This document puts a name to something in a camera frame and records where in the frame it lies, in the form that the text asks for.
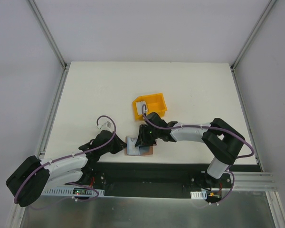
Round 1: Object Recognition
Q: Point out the brown leather card holder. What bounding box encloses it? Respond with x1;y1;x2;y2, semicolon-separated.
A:
125;136;153;156

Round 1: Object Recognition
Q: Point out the silver VIP card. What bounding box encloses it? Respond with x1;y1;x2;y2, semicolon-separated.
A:
126;137;140;156

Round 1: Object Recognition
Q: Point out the yellow plastic bin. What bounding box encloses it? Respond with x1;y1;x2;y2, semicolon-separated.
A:
132;93;168;121

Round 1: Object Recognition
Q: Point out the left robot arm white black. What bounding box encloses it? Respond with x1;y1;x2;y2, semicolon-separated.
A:
6;130;127;207

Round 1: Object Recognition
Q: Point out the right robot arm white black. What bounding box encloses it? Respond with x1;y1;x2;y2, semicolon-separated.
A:
135;112;245;188

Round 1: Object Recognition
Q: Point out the stack of silver cards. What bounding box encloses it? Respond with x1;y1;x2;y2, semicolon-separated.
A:
135;101;147;115

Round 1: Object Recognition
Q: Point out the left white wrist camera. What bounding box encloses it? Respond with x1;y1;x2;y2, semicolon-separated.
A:
97;121;112;132

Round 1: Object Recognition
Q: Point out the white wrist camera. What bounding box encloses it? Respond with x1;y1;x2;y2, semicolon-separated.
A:
97;121;112;132
142;104;148;115

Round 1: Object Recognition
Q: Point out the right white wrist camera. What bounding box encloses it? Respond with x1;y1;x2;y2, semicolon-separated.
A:
142;104;148;115

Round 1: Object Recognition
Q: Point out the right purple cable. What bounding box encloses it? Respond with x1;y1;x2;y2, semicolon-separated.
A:
142;104;255;159

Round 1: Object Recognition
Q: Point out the purple cable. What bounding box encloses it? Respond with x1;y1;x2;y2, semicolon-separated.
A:
142;104;255;159
13;115;116;205

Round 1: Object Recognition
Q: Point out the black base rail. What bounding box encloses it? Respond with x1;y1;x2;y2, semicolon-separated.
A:
76;162;231;199

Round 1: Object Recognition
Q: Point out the left white cable duct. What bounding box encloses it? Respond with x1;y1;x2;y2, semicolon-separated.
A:
41;187;105;197

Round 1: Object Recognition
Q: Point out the white cable duct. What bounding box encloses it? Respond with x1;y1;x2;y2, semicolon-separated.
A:
41;187;105;197
190;190;207;200

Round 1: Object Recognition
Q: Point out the left aluminium frame post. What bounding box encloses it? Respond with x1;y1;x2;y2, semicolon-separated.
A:
26;0;71;69

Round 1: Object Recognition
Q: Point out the aluminium frame post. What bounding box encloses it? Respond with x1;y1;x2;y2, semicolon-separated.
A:
229;0;278;71
26;0;71;69

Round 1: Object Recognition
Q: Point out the right white cable duct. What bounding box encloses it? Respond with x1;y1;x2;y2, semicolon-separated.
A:
190;190;207;200

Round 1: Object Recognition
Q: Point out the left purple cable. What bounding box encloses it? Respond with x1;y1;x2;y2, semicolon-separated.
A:
13;115;116;205

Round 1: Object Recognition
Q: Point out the right aluminium frame post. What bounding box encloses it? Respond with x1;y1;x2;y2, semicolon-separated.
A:
229;0;278;71

